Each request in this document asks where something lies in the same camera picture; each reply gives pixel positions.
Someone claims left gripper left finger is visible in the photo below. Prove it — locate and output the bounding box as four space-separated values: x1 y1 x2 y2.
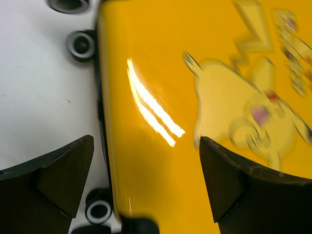
0 135 94 234

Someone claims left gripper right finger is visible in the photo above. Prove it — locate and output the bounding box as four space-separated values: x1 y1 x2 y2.
199 137 312 234

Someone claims yellow hard-shell suitcase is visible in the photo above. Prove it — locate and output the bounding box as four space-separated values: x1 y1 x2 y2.
46 0 312 234

